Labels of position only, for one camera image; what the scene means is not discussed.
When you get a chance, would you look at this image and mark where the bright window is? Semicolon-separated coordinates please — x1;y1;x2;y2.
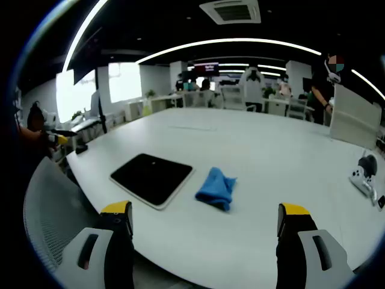
55;69;97;124
108;61;143;104

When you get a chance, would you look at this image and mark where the curved ceiling light strip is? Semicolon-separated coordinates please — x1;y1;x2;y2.
136;37;322;65

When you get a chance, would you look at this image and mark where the blue cleaning cloth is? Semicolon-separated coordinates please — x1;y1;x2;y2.
194;166;238;212

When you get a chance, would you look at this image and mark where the white gripper device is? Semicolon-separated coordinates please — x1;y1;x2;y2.
348;152;379;207

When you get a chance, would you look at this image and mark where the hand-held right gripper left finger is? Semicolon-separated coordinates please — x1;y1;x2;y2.
54;200;135;289

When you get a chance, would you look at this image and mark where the black glossy tablet pad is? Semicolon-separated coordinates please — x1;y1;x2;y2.
109;152;196;211

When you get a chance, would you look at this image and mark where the straight ceiling light strip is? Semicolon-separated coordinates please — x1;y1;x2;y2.
61;0;109;73

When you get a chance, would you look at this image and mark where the long white desk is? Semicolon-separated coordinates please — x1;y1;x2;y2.
125;95;184;122

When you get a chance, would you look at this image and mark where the black tripod stand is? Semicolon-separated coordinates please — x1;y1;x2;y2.
95;69;108;134

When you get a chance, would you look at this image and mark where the wall screen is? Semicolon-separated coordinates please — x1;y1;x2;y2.
194;62;220;76

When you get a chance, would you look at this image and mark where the white mesh office chair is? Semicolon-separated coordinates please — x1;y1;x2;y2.
287;98;309;120
221;86;246;111

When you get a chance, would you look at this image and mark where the ceiling air conditioner vent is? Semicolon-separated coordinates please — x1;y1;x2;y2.
199;0;262;25

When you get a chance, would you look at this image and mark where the white folded cardboard box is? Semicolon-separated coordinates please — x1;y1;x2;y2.
329;84;382;151

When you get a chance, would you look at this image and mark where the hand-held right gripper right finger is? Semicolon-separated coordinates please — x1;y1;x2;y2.
276;202;357;289

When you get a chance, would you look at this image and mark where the grey mesh office chair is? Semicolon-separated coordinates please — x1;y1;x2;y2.
23;156;102;273

